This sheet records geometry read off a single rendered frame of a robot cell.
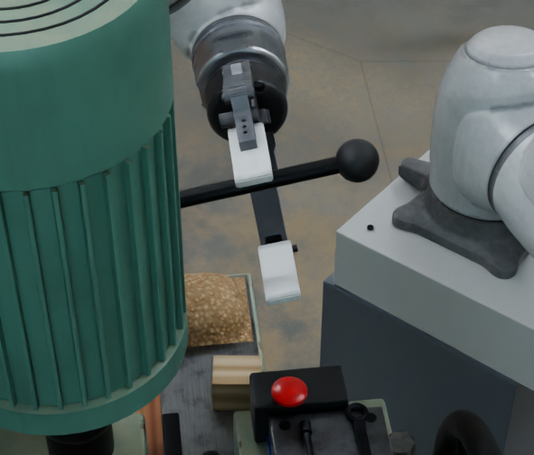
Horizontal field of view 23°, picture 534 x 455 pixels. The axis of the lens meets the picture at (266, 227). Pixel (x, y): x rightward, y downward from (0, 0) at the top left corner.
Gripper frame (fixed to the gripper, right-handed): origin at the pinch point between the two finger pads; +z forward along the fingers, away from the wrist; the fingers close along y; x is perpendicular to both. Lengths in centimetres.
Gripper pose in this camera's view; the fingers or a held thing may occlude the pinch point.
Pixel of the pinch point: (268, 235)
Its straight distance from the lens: 108.5
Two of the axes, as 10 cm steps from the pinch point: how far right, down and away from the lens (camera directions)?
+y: -1.8, -7.2, -6.8
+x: 9.8, -2.1, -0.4
